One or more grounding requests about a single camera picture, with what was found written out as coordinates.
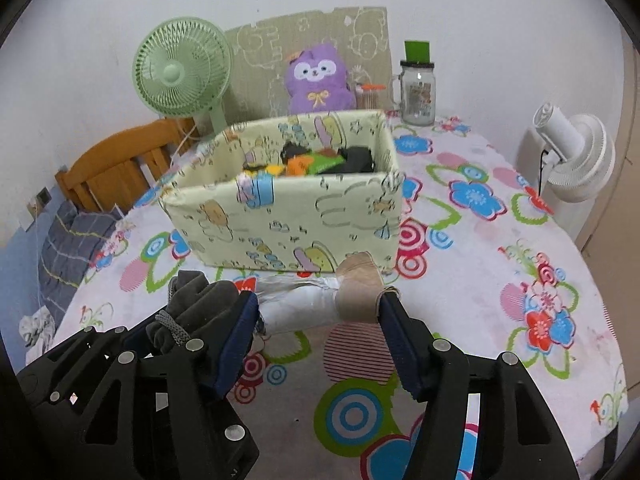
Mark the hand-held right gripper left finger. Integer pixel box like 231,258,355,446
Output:
84,291,260,480

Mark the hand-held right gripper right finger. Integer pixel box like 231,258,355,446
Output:
379,291,579,480

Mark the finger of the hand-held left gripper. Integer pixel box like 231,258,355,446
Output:
200,386,262,480
47,319,157,387

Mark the white and beige bandage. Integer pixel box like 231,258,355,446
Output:
255,254,396,337

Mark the yellow cartoon print storage box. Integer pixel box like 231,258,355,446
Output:
159,108,405,276

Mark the black cloth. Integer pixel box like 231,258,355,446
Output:
320,146,377,175

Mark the orange and green sponge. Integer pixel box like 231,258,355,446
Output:
286,151,347,177

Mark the crumpled white printed cloth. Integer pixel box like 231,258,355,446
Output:
19,306,57,347

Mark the grey plaid pillow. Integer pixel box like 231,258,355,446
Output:
40,207,123,291

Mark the floral tablecloth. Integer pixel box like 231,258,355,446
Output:
50,110,631,480

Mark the wooden bed headboard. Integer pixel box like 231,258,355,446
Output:
55,119,196,211

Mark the cotton swab container orange lid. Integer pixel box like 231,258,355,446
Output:
355,82,387,110

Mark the white standing fan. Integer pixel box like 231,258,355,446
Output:
520,101,617,241

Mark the green desk fan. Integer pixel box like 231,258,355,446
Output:
131,17,233,136

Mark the purple plush toy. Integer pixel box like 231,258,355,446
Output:
284,42,358,115

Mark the green cylindrical cap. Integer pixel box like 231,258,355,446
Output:
404,40,432,63

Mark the white fan cable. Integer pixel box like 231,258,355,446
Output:
171,119,199,162

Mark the black fan cable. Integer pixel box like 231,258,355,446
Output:
536,146,554,199

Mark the glass jar with handle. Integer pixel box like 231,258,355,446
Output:
385,60,437,126

